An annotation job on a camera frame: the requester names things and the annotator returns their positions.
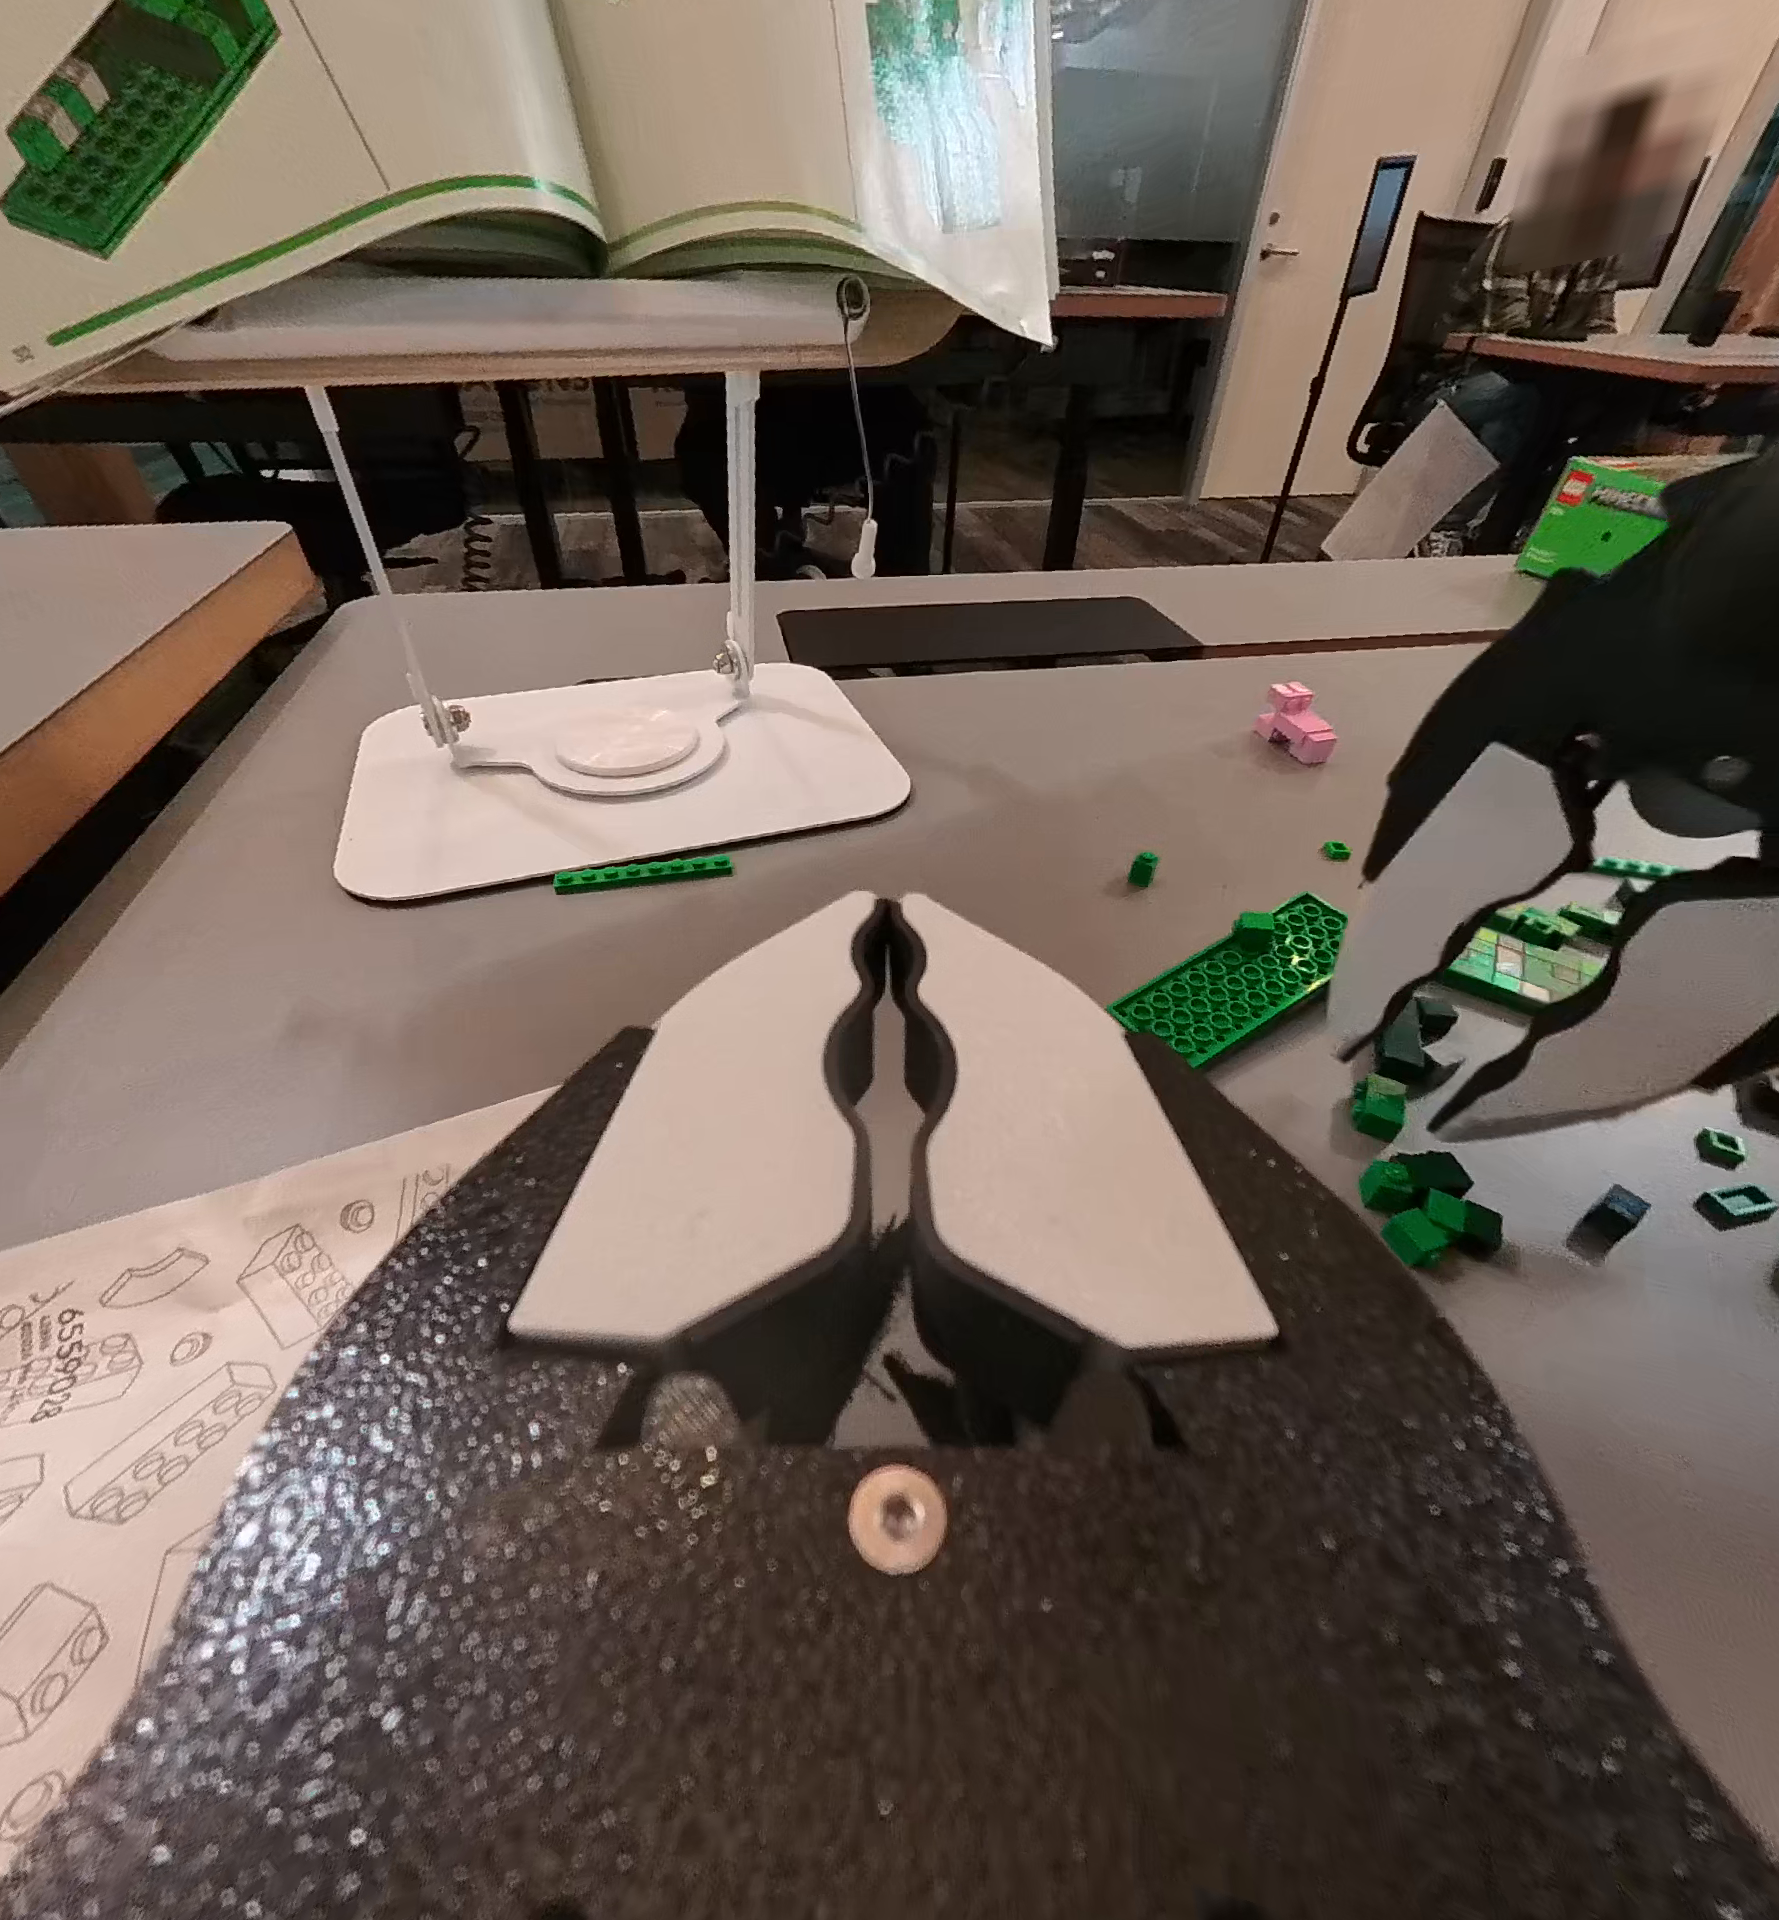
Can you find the pink toy pig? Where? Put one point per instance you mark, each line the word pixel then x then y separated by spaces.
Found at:
pixel 1303 729

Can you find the black office chair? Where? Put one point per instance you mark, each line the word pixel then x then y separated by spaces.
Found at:
pixel 1430 301

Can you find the white printed paper sheet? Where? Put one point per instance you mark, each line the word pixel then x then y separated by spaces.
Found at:
pixel 79 1350

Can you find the scatter of small green bricks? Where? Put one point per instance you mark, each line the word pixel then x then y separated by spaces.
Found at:
pixel 1414 1232

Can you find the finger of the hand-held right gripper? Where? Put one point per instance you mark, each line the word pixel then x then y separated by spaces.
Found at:
pixel 1430 901
pixel 1624 1064

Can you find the white book stand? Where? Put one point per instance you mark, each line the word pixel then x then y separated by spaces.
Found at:
pixel 801 780

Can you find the white door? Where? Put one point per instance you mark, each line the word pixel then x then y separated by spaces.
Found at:
pixel 1325 151

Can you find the black mat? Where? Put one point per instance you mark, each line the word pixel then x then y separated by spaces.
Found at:
pixel 981 639

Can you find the green toy box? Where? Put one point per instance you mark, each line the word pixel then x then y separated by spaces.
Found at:
pixel 1580 525

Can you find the green mosaic tiled plate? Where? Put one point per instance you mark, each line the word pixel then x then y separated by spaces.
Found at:
pixel 1520 968

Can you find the grey flat panel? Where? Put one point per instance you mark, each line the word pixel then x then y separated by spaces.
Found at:
pixel 1408 489

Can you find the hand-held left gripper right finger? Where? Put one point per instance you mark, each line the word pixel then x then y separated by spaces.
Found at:
pixel 1085 1155

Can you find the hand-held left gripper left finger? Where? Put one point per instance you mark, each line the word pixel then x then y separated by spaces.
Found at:
pixel 711 1155

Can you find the neighbouring grey desk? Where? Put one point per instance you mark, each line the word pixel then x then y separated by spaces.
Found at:
pixel 65 645

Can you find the brown-edged rear table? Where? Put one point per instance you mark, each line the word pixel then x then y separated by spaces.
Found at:
pixel 1137 305
pixel 1654 356

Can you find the open instruction booklet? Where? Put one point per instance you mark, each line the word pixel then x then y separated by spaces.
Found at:
pixel 455 91

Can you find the large green studded plate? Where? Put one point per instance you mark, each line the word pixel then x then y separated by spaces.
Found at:
pixel 1221 990

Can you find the black tablet on pole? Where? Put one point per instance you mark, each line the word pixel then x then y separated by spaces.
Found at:
pixel 1382 224

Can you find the thin long green plate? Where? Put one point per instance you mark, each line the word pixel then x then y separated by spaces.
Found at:
pixel 643 873

